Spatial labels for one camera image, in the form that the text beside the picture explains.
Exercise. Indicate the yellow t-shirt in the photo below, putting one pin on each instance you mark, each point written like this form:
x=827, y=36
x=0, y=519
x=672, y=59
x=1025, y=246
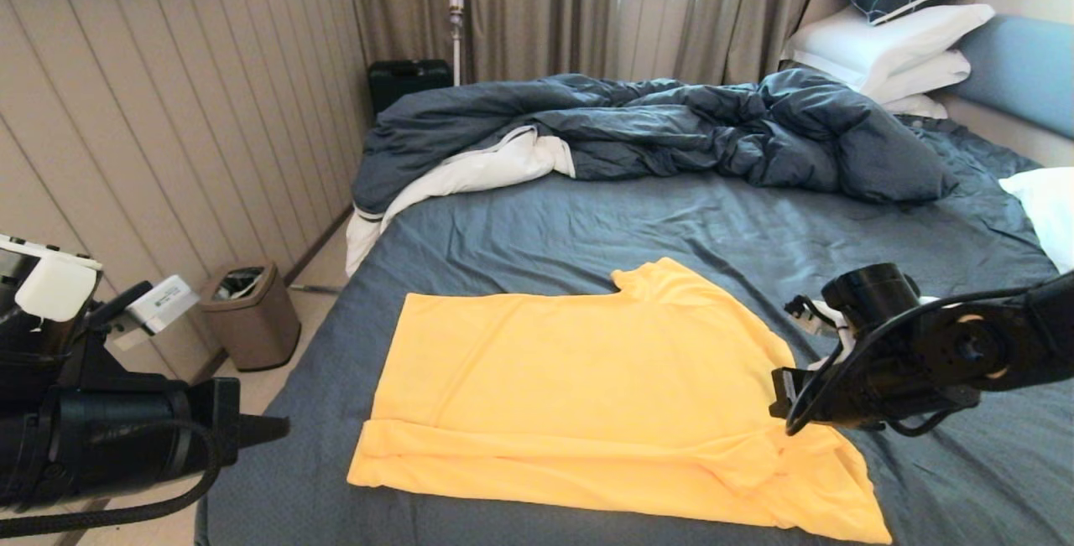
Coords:
x=587, y=387

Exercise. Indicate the white duvet lining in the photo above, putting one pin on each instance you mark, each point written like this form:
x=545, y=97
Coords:
x=487, y=168

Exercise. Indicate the dark trash bag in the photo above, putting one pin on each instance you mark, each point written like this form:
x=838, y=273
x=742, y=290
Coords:
x=239, y=284

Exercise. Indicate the medium white pillow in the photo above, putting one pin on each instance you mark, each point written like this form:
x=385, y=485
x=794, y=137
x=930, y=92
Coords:
x=923, y=74

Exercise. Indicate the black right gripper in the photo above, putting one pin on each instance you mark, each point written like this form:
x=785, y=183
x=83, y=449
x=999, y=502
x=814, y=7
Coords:
x=906, y=378

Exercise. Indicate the blue headboard pad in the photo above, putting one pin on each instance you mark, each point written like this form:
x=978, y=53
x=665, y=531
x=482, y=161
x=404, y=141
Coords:
x=1024, y=72

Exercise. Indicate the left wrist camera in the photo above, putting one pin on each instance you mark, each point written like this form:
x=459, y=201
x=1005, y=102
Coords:
x=54, y=286

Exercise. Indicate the wide beige curtain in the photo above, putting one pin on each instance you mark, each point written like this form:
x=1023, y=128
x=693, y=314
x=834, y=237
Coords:
x=537, y=9

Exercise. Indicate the dark blue bed sheet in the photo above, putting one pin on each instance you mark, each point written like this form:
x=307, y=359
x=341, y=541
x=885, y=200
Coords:
x=713, y=219

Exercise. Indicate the crumpled dark blue duvet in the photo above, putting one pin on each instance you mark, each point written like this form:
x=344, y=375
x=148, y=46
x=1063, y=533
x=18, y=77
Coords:
x=671, y=122

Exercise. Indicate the narrow beige curtain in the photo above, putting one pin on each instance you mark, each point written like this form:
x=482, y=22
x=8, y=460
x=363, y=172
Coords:
x=738, y=9

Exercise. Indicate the black suitcase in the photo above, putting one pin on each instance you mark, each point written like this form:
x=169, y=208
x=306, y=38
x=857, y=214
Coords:
x=403, y=83

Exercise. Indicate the grey metal rod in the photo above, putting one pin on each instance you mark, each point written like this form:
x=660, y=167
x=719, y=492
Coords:
x=317, y=288

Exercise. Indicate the small white pillow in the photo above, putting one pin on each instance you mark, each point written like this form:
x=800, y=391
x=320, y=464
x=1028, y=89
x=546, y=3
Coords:
x=916, y=106

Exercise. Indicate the beige bed headboard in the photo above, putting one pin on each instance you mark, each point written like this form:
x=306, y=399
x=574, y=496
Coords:
x=1007, y=131

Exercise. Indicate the beige trash bin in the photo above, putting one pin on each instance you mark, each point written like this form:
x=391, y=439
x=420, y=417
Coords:
x=252, y=328

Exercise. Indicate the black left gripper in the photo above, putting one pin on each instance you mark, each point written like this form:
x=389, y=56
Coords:
x=109, y=437

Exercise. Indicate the large white pillow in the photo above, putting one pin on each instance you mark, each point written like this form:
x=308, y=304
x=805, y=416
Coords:
x=881, y=38

